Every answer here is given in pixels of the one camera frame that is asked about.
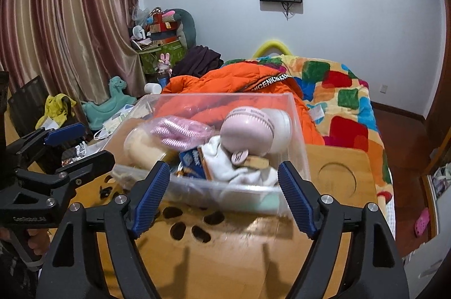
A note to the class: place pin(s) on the pink bunny bottle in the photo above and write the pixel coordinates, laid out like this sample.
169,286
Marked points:
164,69

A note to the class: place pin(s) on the white cloth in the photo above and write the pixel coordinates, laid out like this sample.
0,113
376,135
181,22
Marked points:
229,168

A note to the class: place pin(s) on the white round device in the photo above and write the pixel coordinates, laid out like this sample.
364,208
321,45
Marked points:
282,128

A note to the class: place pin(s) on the pink round device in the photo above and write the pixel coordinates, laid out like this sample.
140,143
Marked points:
245,129

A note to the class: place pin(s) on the stack of white papers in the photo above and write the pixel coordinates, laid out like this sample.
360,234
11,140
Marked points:
118,121

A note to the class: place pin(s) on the teal rocking horse toy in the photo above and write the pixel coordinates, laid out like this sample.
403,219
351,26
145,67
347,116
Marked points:
105,108

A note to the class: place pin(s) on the pink comb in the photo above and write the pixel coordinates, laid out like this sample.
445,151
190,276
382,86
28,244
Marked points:
179,131

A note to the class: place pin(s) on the person's left hand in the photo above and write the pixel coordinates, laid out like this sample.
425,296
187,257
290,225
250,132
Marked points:
38,242

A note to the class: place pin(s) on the small wooden block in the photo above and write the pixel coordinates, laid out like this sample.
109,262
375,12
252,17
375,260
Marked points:
258,162

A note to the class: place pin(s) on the person's left forearm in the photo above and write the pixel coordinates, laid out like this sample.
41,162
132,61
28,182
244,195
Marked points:
14,278

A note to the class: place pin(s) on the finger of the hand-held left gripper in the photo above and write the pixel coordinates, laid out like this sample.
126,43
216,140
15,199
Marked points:
65,134
91,165

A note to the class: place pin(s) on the beige plastic cup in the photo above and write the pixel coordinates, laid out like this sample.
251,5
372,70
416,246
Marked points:
144,147

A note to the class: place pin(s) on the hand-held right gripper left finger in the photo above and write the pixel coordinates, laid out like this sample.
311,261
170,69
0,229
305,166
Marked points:
151,200

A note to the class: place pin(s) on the white cabinet door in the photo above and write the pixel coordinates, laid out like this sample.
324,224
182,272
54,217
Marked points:
442,232

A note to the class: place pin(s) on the small white fan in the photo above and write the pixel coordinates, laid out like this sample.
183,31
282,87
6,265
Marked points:
139,32

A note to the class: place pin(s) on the colourful patchwork blanket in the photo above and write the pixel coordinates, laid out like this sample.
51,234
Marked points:
345,101

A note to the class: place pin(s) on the clear plastic storage box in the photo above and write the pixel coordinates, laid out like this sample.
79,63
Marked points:
211,191

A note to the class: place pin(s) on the white round jar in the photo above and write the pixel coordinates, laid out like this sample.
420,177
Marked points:
152,89

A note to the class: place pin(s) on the green storage box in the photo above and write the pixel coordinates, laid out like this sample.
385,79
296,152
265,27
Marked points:
155,57

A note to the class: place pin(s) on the yellow foam tube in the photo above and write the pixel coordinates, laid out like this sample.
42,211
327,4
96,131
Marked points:
273,46

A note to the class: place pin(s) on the blue snack packet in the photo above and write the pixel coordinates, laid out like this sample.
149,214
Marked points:
190,161

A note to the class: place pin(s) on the striped curtain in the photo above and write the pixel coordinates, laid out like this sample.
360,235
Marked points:
70,20

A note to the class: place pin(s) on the wooden desktop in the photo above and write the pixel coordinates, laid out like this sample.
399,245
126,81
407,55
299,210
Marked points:
229,260

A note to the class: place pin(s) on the mint green sponge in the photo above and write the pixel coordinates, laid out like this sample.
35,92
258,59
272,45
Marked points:
272,204

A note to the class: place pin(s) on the pink clog shoe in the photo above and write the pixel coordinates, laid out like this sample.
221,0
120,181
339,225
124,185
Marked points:
422,222

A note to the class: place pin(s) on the grey-green plush cushion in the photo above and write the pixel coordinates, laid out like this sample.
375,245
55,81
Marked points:
186,25

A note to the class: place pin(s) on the yellow cloth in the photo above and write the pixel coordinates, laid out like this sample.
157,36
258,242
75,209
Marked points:
56,108

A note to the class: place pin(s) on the dark purple cloth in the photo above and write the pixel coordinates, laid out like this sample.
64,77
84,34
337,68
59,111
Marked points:
199,61

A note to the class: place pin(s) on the red gift box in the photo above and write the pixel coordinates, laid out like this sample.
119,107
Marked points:
165,26

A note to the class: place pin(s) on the black mesh chair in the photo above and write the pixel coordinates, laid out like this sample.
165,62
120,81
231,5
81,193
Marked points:
26,101

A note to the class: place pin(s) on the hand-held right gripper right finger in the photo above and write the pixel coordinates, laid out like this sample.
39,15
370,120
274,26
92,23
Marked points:
296,200

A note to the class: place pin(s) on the orange padded jacket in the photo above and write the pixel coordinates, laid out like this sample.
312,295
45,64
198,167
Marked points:
225,80

